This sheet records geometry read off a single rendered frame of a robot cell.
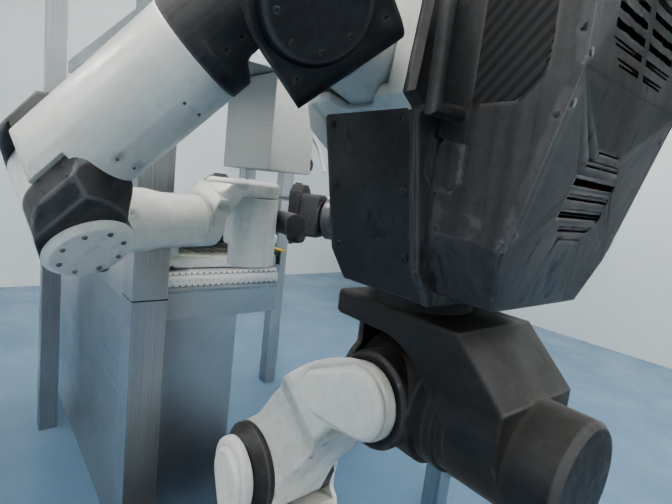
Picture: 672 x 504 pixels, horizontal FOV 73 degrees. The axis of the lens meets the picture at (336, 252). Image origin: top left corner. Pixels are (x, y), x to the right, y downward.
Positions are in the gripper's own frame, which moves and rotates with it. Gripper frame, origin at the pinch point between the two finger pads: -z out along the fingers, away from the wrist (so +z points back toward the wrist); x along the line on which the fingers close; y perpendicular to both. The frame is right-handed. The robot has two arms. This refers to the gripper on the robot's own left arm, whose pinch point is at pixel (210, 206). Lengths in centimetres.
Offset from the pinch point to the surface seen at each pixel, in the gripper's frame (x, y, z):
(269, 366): 87, 68, -119
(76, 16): -111, -19, -331
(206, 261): 11.5, 1.7, -6.1
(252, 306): 22.3, 13.6, -9.5
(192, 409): 50, 4, -18
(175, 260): 11.2, -4.5, -5.3
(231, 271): 13.7, 7.2, -6.7
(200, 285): 16.2, 0.6, -5.1
